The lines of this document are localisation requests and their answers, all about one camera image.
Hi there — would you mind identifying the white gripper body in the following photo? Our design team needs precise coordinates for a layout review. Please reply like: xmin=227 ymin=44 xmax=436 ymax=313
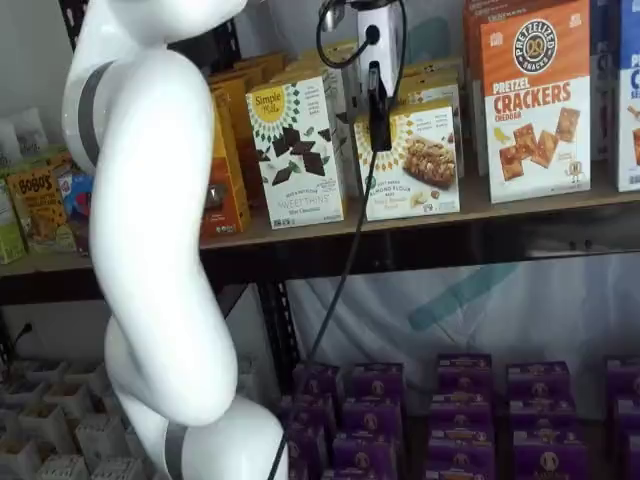
xmin=349 ymin=0 xmax=403 ymax=99

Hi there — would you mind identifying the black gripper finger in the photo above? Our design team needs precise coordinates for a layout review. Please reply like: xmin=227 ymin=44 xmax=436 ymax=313
xmin=367 ymin=60 xmax=394 ymax=152
xmin=347 ymin=65 xmax=362 ymax=121

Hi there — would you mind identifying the Simple Mills almond flour box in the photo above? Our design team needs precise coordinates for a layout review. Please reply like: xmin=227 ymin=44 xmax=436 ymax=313
xmin=353 ymin=96 xmax=462 ymax=222
xmin=393 ymin=81 xmax=466 ymax=180
xmin=401 ymin=61 xmax=467 ymax=90

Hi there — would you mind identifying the Simple Mills sweet thins box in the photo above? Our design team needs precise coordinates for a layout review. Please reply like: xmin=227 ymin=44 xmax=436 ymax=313
xmin=245 ymin=74 xmax=358 ymax=231

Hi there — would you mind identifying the orange Revival box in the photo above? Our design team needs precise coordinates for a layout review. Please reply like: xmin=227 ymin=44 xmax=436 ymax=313
xmin=231 ymin=52 xmax=290 ymax=87
xmin=209 ymin=68 xmax=272 ymax=202
xmin=199 ymin=83 xmax=253 ymax=238

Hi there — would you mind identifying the black metal shelf rack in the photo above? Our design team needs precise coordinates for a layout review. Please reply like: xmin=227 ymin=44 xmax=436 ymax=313
xmin=198 ymin=19 xmax=640 ymax=369
xmin=0 ymin=0 xmax=110 ymax=364

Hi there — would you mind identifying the orange pretzel crackers box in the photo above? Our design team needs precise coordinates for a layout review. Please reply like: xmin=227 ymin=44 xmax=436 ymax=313
xmin=478 ymin=0 xmax=593 ymax=205

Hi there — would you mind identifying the wooden shelf board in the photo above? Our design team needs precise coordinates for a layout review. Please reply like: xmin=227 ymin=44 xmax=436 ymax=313
xmin=198 ymin=185 xmax=640 ymax=252
xmin=0 ymin=251 xmax=95 ymax=277

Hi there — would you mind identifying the blue pretzel crackers box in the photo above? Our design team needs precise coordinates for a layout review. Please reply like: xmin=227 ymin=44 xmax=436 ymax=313
xmin=616 ymin=0 xmax=640 ymax=194

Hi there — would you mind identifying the purple Annie's snack box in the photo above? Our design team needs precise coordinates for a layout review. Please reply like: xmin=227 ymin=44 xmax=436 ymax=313
xmin=425 ymin=448 xmax=498 ymax=480
xmin=604 ymin=354 xmax=640 ymax=402
xmin=626 ymin=433 xmax=640 ymax=480
xmin=436 ymin=353 xmax=495 ymax=397
xmin=293 ymin=362 xmax=342 ymax=402
xmin=351 ymin=362 xmax=406 ymax=402
xmin=286 ymin=423 xmax=327 ymax=480
xmin=341 ymin=398 xmax=405 ymax=437
xmin=506 ymin=361 xmax=572 ymax=402
xmin=613 ymin=396 xmax=640 ymax=437
xmin=281 ymin=393 xmax=337 ymax=437
xmin=429 ymin=392 xmax=497 ymax=433
xmin=331 ymin=433 xmax=400 ymax=472
xmin=321 ymin=466 xmax=397 ymax=480
xmin=508 ymin=396 xmax=580 ymax=437
xmin=427 ymin=426 xmax=497 ymax=457
xmin=512 ymin=428 xmax=590 ymax=480

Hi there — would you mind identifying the blue Zbar box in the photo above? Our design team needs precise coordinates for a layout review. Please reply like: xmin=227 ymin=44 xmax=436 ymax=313
xmin=57 ymin=171 xmax=97 ymax=257

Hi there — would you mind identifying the orange Bobo's box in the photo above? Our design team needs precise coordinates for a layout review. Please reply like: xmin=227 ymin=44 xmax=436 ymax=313
xmin=18 ymin=166 xmax=78 ymax=254
xmin=28 ymin=151 xmax=72 ymax=175

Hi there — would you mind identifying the green snack box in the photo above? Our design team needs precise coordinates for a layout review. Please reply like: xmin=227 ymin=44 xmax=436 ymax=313
xmin=0 ymin=173 xmax=30 ymax=265

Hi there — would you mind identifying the teal tape strip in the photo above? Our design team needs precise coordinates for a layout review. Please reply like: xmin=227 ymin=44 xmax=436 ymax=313
xmin=408 ymin=261 xmax=522 ymax=332

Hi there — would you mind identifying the white paper bag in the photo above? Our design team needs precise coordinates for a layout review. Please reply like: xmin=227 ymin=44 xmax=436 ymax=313
xmin=0 ymin=118 xmax=22 ymax=167
xmin=12 ymin=106 xmax=50 ymax=152

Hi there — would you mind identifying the white patterned carton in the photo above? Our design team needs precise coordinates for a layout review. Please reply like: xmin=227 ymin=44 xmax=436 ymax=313
xmin=73 ymin=413 xmax=127 ymax=458
xmin=36 ymin=453 xmax=92 ymax=480
xmin=88 ymin=456 xmax=136 ymax=480

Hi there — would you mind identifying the black cable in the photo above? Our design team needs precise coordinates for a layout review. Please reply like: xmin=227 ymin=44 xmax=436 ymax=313
xmin=266 ymin=0 xmax=407 ymax=480

